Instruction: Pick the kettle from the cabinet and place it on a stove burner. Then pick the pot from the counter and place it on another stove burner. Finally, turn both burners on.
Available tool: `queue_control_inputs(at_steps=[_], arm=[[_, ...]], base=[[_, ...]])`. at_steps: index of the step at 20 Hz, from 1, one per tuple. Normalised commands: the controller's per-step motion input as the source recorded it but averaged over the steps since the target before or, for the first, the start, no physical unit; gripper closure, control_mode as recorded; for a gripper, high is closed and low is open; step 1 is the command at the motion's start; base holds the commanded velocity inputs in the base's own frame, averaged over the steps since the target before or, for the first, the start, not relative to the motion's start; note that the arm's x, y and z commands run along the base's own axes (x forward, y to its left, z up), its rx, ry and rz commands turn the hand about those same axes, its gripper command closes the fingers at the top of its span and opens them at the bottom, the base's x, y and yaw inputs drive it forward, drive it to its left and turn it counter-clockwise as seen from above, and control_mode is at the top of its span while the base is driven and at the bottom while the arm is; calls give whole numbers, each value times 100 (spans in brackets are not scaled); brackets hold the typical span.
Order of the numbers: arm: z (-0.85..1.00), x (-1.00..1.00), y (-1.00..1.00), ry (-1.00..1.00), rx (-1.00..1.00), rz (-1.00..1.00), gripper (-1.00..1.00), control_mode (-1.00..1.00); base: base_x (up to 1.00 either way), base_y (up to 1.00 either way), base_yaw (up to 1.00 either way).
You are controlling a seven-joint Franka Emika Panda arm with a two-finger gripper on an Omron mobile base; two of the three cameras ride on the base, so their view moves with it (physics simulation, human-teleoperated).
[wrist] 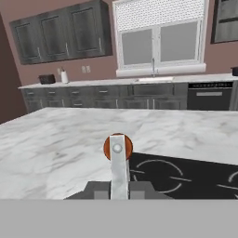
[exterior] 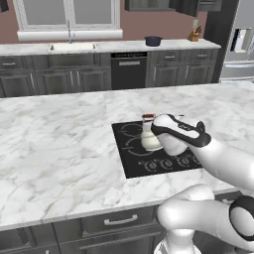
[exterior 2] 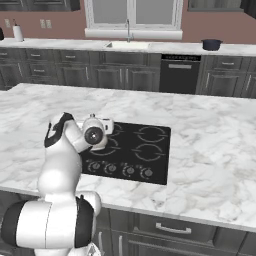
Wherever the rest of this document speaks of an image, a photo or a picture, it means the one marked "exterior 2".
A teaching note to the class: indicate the white wall socket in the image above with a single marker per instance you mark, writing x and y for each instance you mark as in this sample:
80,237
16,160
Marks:
49,24
7,23
42,23

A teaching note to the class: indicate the black countertop appliance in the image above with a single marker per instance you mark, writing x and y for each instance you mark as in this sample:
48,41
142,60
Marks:
1,34

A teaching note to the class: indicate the white sink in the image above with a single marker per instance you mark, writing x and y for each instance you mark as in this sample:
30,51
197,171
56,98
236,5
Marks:
127,45

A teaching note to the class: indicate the silver tap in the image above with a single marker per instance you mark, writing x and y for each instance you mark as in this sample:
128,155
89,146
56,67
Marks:
128,31

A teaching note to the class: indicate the black hob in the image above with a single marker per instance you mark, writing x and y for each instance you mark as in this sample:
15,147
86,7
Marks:
150,156

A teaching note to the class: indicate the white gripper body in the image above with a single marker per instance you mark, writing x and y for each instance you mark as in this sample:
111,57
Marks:
104,142

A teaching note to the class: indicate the dark grey wall cupboards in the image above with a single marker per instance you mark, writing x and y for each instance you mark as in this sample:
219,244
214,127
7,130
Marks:
216,4
40,4

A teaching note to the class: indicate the dark grey drawer front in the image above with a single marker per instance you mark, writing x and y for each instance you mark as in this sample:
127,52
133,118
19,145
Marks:
200,221

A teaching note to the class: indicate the black hob knob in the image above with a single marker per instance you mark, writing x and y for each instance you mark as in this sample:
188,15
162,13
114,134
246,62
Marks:
111,168
147,172
129,170
96,165

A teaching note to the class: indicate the dark grey cupboard run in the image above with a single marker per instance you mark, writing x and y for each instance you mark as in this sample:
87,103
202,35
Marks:
226,76
76,70

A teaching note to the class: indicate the dark blue pot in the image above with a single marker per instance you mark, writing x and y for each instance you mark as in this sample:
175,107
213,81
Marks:
211,44

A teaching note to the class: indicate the dark grey cupboard door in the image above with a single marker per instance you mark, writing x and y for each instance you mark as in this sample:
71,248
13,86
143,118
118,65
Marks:
166,248
106,240

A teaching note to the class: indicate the black dishwasher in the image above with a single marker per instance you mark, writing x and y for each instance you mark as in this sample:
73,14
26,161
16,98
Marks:
180,75

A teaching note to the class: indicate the white framed window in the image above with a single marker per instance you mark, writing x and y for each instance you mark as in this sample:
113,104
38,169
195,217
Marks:
133,20

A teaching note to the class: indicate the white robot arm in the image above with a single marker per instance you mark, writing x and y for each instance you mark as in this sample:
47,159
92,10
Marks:
58,173

